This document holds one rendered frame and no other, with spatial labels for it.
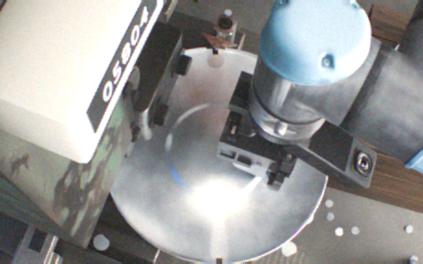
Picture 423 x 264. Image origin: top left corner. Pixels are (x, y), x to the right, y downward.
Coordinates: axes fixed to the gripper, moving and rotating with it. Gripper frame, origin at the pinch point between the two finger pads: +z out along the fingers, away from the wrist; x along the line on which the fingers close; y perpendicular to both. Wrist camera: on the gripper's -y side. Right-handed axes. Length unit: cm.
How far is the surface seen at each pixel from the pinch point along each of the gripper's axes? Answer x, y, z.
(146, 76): 1.2, 15.7, -17.9
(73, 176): 16.6, 12.6, -37.2
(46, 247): 19.4, 24.3, 4.1
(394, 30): -59, -19, 45
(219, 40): -15.2, 12.9, 0.8
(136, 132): 8.7, 13.0, -24.0
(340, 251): -11, -28, 80
